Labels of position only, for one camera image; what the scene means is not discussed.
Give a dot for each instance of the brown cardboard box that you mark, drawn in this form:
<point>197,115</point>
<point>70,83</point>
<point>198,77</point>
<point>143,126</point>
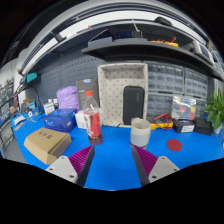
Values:
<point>46,145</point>

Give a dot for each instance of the small dark labelled box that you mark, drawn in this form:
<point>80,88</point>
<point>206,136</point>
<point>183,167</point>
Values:
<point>183,126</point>

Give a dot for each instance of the small white container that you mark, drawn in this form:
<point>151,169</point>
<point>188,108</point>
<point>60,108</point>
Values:
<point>49,108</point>

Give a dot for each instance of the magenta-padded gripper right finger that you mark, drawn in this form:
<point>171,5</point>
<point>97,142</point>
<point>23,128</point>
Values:
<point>160,166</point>

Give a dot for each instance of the green potted plant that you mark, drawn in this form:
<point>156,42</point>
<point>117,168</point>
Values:
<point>215,110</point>

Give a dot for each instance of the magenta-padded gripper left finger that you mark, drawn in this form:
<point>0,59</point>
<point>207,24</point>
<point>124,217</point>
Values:
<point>63,166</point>

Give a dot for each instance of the teal object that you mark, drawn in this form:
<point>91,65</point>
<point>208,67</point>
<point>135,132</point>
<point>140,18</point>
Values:
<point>32,77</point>

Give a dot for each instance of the black shelf unit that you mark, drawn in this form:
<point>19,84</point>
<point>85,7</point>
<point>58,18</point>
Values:
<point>133,50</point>

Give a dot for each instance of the black zip case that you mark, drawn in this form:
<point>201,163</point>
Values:
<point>133,105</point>

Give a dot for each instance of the white box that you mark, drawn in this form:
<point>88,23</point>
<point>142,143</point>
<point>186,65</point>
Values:
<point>80,120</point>

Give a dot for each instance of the purple plastic bag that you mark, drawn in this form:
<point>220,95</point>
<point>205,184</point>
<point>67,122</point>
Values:
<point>66,98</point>

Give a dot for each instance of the dark grey upright box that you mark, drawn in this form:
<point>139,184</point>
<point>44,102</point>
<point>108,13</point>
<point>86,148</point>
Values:
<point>87,87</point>

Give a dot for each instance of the flat round red coaster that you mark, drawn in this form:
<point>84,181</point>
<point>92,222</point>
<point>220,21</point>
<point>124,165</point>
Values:
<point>174,145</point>

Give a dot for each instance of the white and grey mug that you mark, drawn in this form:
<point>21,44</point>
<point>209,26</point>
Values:
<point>140,133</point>

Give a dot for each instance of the clear red-capped drink bottle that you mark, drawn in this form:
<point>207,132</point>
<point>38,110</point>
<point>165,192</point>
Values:
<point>92,123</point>

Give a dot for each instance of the clear box of colourful parts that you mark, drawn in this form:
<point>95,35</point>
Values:
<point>184,108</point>

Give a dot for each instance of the flat black hard case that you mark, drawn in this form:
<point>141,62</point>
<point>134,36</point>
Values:
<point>203,127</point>

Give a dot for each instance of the grey parts drawer cabinet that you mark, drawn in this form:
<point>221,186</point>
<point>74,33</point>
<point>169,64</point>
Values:
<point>159,105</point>
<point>196,83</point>
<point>165,78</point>
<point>201,108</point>

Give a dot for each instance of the blue cardboard box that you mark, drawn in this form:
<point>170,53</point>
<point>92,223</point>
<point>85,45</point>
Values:
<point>60,120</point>

